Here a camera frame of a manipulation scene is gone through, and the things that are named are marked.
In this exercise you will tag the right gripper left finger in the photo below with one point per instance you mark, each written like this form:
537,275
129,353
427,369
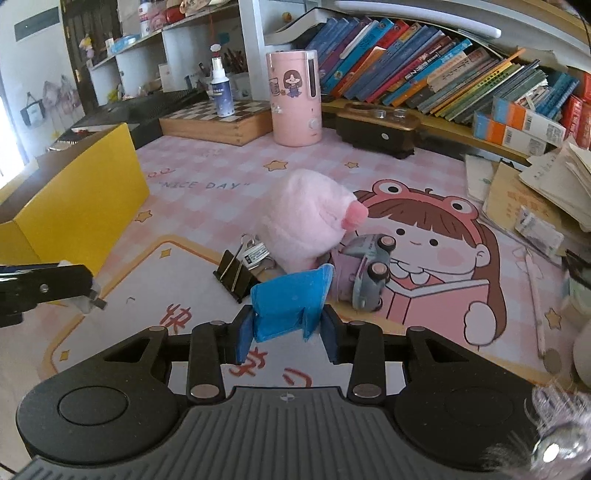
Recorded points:
212,345

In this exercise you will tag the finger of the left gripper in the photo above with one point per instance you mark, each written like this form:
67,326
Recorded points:
24,287

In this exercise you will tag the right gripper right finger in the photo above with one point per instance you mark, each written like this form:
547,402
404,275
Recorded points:
360,344

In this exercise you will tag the black binder clip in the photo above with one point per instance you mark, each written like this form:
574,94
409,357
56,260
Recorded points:
235,277

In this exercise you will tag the grey toy car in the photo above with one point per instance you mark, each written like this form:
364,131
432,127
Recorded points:
373,272

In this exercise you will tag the blue cloth piece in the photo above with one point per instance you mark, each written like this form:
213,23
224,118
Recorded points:
291,302

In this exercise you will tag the pink plush pig toy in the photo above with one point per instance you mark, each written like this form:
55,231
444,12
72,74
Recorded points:
304,215

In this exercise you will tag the small metal padlock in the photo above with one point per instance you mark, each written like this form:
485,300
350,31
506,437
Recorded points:
252,251

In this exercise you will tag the yellow cardboard box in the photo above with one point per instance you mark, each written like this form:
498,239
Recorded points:
73,205

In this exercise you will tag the pink cartoon desk mat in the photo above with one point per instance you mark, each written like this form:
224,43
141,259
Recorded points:
405,245

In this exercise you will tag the pink pen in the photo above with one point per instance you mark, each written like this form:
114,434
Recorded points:
540,334

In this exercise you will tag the dark brown wooden device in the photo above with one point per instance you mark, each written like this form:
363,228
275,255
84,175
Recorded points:
393,131

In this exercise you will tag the stack of loose papers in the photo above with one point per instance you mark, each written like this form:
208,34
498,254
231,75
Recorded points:
543,206

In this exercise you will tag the wooden chess board box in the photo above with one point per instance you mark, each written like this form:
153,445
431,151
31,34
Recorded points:
251,120

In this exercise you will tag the white spray bottle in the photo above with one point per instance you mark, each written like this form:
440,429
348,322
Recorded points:
220,85

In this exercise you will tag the orange blue boxed books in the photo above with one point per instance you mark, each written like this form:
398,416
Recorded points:
515,127

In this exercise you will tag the pink cylindrical humidifier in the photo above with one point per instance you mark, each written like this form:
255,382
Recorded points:
295,97

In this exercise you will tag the row of leaning books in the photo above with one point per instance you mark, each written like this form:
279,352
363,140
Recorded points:
398,63

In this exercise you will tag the white shelf unit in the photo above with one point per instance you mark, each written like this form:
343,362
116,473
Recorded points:
173,53

